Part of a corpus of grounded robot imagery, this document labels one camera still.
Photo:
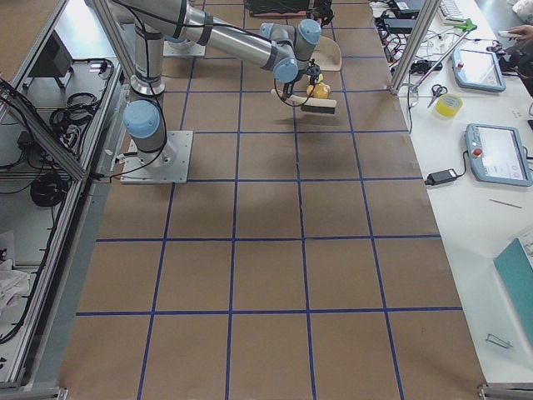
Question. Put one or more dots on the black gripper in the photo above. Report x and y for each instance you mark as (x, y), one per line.
(289, 87)
(325, 11)

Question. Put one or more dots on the white hand brush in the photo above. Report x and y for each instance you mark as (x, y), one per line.
(307, 104)

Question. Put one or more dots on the beige dustpan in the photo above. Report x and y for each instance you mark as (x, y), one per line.
(327, 55)

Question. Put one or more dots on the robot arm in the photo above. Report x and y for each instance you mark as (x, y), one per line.
(285, 51)

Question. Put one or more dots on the yellow toy potato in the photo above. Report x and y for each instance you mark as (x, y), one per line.
(320, 89)

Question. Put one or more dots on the black power adapter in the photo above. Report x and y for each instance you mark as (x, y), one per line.
(399, 26)

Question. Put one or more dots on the long metal rod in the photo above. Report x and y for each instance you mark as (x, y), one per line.
(467, 28)

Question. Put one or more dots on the yellow tape roll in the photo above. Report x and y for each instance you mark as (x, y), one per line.
(448, 105)

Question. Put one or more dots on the teach pendant far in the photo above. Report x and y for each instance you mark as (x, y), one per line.
(476, 69)

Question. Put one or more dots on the teach pendant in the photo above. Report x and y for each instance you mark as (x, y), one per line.
(497, 155)
(476, 69)

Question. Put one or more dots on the black power brick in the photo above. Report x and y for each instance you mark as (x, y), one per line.
(441, 177)

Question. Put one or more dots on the teach pendant near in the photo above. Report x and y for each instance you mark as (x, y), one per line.
(497, 155)

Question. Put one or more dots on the teal notebook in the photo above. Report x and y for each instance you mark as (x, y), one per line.
(514, 265)

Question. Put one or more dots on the aluminium frame post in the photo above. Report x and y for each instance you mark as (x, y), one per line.
(423, 22)

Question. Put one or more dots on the black handled scissors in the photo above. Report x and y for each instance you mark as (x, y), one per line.
(437, 90)

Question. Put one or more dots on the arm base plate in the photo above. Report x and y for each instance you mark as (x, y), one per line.
(169, 166)

